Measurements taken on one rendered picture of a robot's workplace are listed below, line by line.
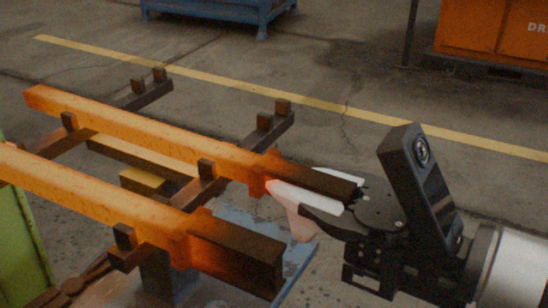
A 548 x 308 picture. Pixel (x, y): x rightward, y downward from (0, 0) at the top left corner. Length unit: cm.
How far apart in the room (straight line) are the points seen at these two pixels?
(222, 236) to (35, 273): 72
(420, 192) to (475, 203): 188
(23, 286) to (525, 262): 90
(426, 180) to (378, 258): 10
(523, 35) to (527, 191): 130
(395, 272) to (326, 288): 131
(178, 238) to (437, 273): 23
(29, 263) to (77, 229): 106
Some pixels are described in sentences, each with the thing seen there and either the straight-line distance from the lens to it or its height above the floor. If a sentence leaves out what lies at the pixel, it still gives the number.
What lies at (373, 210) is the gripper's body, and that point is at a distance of 44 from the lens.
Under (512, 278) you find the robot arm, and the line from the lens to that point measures 43.
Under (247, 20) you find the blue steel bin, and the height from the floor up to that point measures 13.
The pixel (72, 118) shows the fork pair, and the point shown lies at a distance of 64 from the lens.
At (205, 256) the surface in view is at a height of 102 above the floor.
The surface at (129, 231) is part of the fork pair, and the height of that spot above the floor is 103.
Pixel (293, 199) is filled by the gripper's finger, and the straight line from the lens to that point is 46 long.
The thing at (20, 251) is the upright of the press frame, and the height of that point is 67.
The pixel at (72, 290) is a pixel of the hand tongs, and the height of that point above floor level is 78.
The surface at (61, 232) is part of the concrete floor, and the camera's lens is 213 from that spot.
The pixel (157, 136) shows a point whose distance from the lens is 56.
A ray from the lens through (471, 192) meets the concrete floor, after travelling 234.
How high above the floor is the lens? 131
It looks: 34 degrees down
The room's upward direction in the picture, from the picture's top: straight up
